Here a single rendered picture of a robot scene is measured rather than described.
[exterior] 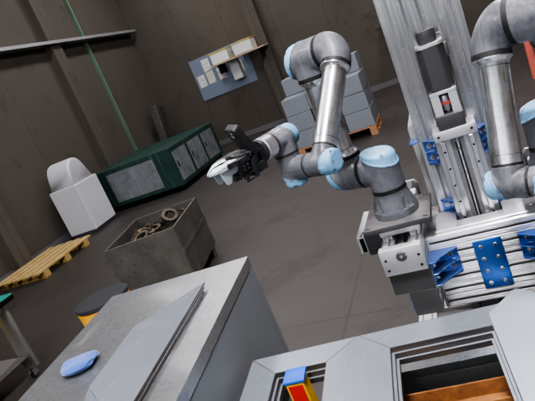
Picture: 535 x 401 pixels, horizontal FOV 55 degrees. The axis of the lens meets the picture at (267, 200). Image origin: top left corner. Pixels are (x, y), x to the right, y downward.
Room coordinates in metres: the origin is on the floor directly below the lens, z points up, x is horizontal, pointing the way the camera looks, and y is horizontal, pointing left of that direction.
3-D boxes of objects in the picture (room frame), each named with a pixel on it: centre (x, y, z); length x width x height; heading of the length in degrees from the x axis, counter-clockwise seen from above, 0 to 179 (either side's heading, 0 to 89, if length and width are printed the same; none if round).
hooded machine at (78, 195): (9.40, 3.10, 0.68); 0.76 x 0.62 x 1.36; 157
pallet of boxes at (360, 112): (8.27, -1.51, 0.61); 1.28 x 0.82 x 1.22; 68
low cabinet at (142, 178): (10.83, 1.77, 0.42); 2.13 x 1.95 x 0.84; 157
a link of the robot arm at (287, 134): (1.59, -0.11, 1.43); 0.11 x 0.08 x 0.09; 131
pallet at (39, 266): (7.91, 3.56, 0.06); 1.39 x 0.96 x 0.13; 157
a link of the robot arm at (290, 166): (1.58, -0.12, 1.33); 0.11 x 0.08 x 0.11; 41
